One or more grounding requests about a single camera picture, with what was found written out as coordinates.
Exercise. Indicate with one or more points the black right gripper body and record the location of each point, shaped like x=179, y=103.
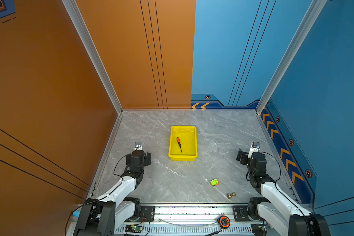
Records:
x=250, y=170

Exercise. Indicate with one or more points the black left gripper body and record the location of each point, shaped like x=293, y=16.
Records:
x=127, y=160

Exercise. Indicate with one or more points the red handled screwdriver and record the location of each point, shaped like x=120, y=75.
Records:
x=179, y=144

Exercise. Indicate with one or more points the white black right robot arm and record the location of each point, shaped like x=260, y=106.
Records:
x=274, y=206

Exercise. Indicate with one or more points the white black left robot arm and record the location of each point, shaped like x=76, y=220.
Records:
x=101, y=216

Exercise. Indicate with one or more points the yellow plastic bin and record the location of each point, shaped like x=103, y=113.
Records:
x=188, y=137

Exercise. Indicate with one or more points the green yellow small block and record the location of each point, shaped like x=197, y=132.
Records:
x=214, y=182

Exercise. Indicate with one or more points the small brass fitting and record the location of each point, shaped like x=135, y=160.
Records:
x=231, y=195

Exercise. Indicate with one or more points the right small circuit board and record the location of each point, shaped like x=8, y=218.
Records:
x=259, y=230

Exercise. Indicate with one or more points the orange black tape measure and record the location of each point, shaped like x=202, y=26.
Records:
x=224, y=222

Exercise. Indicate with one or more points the green circuit board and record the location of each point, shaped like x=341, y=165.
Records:
x=133, y=229

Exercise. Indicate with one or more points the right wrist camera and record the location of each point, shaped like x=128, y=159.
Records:
x=255, y=146

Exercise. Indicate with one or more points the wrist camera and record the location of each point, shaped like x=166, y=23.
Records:
x=255, y=146
x=138, y=146

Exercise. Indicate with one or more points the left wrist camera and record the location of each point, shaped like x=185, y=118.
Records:
x=138, y=146

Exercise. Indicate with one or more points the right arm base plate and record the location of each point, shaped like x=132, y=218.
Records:
x=242, y=213

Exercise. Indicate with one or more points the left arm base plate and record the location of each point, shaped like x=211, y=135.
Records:
x=143, y=213

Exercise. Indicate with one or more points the blue cylindrical handle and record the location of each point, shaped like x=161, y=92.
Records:
x=76, y=213

